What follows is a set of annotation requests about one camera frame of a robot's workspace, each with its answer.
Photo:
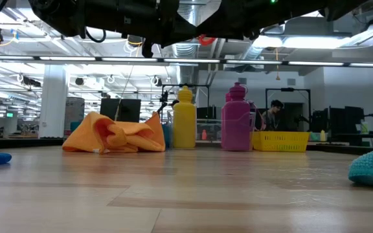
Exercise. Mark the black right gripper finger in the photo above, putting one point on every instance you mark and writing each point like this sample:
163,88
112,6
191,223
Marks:
222,27

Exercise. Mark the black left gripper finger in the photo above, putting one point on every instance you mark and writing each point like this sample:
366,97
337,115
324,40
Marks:
181,32

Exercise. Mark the red-orange coil wristband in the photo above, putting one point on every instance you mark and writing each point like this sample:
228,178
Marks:
206,42

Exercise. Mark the pink plastic sports bottle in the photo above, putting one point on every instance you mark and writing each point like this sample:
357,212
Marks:
227,97

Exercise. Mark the yellow plastic sports bottle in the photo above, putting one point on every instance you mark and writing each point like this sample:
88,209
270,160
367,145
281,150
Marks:
185,123

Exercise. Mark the purple plastic sports bottle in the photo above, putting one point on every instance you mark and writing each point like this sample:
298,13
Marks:
236,126

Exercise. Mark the orange microfibre cloth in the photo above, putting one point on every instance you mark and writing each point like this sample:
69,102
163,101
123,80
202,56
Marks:
115,136

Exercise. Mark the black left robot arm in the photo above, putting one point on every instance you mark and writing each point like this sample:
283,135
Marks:
76,16

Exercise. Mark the long ceiling light strip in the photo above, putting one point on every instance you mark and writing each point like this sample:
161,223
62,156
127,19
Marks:
76,58

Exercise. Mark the black monitor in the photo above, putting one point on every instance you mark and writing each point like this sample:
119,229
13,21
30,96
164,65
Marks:
125,110

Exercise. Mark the clear plastic bin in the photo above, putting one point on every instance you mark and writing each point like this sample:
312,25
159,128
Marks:
210,124

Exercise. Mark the person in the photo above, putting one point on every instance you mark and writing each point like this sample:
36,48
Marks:
272,116

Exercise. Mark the small orange background bottle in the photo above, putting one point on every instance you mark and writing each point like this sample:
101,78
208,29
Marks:
204,134

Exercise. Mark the blue plastic bin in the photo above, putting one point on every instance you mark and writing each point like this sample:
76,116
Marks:
165,136

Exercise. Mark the grey cylindrical canister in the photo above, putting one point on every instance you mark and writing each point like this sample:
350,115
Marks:
74,113

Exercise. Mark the yellow plastic basket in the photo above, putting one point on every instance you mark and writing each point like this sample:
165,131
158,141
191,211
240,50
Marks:
280,141

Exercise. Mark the white pillar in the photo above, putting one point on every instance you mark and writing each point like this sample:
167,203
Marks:
53,106

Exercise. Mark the small yellow background bottle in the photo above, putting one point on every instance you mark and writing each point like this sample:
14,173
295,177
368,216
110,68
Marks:
322,136

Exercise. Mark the black background workstation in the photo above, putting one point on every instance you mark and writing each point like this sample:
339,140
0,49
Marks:
351,119

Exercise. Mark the green exit sign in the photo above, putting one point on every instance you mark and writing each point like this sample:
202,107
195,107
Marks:
9,115

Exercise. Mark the round silver ceiling duct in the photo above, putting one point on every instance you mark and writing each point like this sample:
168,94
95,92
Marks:
186,50

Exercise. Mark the slanted silver ceiling duct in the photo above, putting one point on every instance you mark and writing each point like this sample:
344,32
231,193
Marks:
253,51

